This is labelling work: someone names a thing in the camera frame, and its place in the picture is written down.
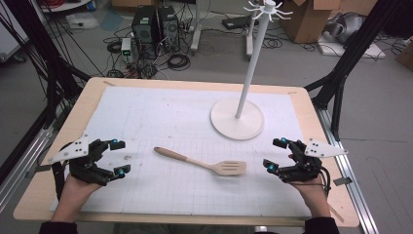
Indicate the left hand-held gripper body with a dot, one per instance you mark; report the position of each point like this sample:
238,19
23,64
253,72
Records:
81,169

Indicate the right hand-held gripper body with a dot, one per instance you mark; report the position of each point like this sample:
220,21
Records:
303,169

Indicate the wooden slotted spatula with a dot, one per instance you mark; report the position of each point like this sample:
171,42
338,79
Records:
227,168

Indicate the white hook rack stand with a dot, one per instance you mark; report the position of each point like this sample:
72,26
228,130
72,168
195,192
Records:
237,125

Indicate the person's left hand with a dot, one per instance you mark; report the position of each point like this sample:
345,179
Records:
73,198

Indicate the person's right hand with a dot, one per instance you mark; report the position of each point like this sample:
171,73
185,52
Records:
313,198

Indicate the black tape piece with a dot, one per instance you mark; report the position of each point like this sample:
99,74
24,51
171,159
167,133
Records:
343,181

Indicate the grey tape piece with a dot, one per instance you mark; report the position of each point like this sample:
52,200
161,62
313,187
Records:
38,170

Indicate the person's right dark sleeve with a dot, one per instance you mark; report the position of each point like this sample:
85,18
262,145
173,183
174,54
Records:
321,226

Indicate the person's dark sleeve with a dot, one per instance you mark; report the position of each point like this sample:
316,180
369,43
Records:
58,228
321,226

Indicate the person's left dark sleeve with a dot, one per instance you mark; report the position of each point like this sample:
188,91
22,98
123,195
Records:
58,228

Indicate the white grid mat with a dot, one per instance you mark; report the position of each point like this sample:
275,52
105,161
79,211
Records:
181,113

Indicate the small white power supply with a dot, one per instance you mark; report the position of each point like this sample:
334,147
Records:
126,48

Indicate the white stand leg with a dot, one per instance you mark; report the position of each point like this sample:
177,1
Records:
250,39
195,29

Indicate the white board on floor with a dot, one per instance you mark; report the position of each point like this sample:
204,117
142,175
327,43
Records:
337,48

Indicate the black computer tower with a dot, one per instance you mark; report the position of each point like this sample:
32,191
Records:
144,31
168,29

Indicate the large cardboard box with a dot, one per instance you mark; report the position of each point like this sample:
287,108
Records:
305,22

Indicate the white paper sheet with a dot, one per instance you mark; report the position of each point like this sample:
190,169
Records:
82,21

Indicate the flat black device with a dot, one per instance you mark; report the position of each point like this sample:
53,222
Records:
237,22

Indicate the grey bag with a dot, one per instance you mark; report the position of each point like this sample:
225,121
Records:
347,27

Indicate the low cardboard box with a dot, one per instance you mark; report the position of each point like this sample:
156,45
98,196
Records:
133,3

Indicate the white round table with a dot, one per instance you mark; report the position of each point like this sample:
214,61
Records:
61,6

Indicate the small cardboard box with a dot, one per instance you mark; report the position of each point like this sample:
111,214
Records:
405,55

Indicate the aluminium rail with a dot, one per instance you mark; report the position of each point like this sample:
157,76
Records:
352,182
22,169

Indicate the black metal frame stand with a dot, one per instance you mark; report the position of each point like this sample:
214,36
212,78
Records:
344,68
52,65

